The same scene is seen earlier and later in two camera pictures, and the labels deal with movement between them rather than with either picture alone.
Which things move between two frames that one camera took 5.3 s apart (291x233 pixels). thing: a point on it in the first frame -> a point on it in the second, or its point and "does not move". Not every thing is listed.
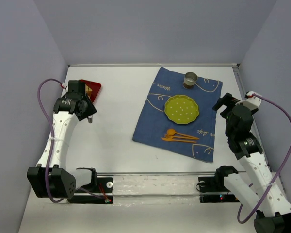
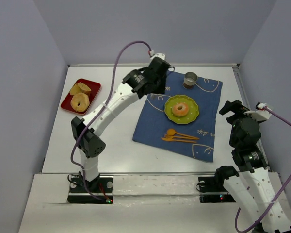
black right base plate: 212,184 does not move
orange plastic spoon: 171,132 does not move
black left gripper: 88,111 -> 157,84
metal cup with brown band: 189,80 does not move
